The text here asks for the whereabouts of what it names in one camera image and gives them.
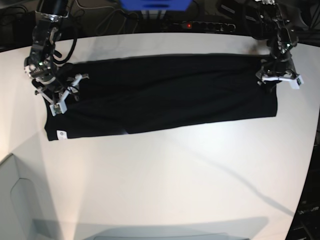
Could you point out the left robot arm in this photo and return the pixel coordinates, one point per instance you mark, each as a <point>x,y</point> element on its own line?
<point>280,38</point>

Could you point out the white shirt label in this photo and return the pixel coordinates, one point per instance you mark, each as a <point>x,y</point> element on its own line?
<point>61,135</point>

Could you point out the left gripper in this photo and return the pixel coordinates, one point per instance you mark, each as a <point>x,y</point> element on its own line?
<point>274,71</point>

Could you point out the black power strip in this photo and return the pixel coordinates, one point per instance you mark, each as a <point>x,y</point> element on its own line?
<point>199,27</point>

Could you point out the black T-shirt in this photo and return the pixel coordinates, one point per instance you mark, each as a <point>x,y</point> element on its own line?
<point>152,93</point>

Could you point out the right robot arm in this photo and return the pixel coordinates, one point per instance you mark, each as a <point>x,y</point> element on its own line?
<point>43,57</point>

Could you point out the blue plastic bin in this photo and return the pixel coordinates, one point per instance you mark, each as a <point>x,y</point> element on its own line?
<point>159,5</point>

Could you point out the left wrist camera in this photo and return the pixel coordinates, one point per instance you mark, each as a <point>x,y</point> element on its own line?
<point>296,82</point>

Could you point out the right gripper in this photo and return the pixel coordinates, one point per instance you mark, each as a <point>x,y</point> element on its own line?
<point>53,89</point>

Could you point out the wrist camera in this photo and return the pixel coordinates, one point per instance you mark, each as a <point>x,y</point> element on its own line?
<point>296,82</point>
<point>58,108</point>

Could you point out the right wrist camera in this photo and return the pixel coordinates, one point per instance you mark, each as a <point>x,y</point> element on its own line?
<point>58,108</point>

